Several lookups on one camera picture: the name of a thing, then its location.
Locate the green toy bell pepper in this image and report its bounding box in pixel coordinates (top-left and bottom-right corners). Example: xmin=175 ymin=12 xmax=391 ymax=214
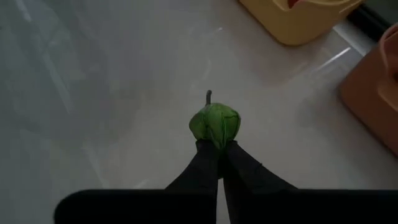
xmin=188 ymin=89 xmax=242 ymax=150

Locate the yellow plastic basket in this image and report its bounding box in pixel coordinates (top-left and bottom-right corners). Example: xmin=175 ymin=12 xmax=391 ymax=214
xmin=238 ymin=0 xmax=364 ymax=47

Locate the orange plastic basket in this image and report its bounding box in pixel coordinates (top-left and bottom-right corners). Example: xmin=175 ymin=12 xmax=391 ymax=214
xmin=338 ymin=23 xmax=398 ymax=158

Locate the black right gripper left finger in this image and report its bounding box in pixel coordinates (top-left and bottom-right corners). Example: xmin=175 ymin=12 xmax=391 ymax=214
xmin=164 ymin=139 xmax=220 ymax=190

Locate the black aluminium table frame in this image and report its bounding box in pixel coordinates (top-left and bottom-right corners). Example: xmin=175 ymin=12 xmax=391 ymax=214
xmin=346 ymin=4 xmax=392 ymax=34

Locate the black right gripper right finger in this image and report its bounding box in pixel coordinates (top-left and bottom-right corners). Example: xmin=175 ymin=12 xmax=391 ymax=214
xmin=222 ymin=140 xmax=298 ymax=190

